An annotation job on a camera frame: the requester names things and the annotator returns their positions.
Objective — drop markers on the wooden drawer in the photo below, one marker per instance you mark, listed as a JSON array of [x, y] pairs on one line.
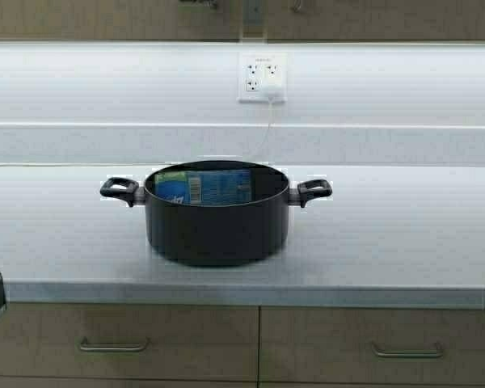
[[191, 343], [329, 345]]

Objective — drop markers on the cabinet door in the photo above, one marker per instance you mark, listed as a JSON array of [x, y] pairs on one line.
[[376, 21], [119, 20]]

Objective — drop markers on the blue paper label in pot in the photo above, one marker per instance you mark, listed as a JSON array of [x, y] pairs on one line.
[[204, 188]]

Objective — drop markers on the left wooden drawer front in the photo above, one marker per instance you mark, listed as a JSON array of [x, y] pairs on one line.
[[191, 343]]

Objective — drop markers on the right drawer metal handle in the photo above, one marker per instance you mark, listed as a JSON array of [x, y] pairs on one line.
[[435, 352]]

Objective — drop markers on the upper right cabinet door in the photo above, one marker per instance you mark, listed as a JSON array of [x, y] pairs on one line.
[[376, 21]]

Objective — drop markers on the left drawer metal handle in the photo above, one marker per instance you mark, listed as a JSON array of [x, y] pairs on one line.
[[86, 346]]

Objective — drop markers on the upper left door handle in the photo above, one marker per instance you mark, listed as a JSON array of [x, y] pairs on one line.
[[211, 4]]

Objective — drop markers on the black two-handled cooking pot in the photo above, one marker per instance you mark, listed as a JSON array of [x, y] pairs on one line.
[[219, 235]]

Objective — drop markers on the drawer metal handle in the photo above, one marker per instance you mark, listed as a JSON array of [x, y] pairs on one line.
[[86, 346], [435, 352]]

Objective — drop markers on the right wooden drawer front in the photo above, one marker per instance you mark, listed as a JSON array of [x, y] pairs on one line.
[[329, 345]]

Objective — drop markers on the upper left cabinet door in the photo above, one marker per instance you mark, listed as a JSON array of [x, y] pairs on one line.
[[119, 20]]

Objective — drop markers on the white wall outlet plate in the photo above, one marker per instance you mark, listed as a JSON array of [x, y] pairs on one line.
[[262, 78]]

